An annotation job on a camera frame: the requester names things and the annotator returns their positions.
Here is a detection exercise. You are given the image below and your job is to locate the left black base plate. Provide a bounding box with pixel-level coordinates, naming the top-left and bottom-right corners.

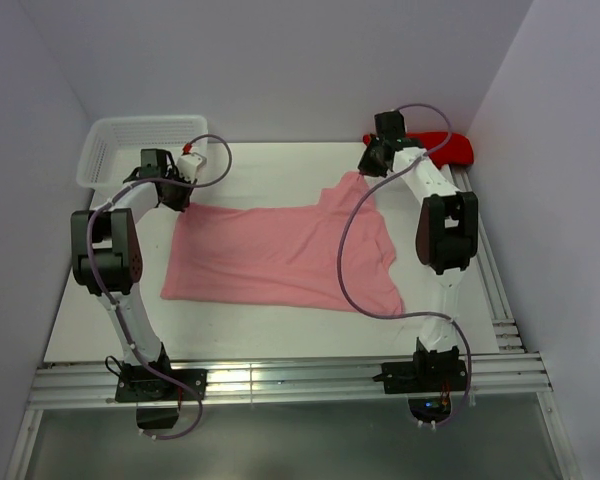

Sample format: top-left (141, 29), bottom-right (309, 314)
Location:
top-left (115, 367), bottom-right (208, 403)

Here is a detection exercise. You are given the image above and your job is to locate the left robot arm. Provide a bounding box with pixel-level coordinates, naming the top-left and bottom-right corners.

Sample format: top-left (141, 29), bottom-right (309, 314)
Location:
top-left (70, 149), bottom-right (193, 399)

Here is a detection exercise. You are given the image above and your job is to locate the pink t shirt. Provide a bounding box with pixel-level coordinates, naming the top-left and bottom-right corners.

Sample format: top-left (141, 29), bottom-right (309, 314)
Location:
top-left (161, 172), bottom-right (404, 315)

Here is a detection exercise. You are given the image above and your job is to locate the aluminium front rail frame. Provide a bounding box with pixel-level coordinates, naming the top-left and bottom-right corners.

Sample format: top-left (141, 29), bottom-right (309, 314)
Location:
top-left (6, 351), bottom-right (582, 479)

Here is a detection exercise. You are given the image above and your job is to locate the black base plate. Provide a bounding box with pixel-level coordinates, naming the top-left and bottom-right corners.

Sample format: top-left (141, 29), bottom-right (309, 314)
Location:
top-left (372, 361), bottom-right (469, 395)
top-left (115, 367), bottom-right (208, 403)

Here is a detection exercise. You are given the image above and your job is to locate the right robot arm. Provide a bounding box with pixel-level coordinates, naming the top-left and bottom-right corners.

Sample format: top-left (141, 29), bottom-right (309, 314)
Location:
top-left (358, 110), bottom-right (479, 390)

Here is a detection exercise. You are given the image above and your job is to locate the red folded t shirt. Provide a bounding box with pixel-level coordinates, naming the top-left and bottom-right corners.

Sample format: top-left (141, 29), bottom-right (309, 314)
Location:
top-left (404, 131), bottom-right (474, 169)

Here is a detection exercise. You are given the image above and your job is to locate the white plastic basket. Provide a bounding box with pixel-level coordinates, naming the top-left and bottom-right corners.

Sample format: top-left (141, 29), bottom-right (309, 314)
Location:
top-left (76, 115), bottom-right (208, 192)

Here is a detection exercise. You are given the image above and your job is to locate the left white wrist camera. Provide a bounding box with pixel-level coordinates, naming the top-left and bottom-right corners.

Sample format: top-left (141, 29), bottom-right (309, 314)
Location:
top-left (176, 153), bottom-right (207, 183)

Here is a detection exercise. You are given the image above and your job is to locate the aluminium right side rail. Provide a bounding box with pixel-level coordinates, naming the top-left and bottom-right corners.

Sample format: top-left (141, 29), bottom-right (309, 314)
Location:
top-left (449, 167), bottom-right (524, 354)

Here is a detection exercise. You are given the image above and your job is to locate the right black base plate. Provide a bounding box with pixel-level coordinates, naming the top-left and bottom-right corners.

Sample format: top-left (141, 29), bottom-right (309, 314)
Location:
top-left (372, 361), bottom-right (469, 395)

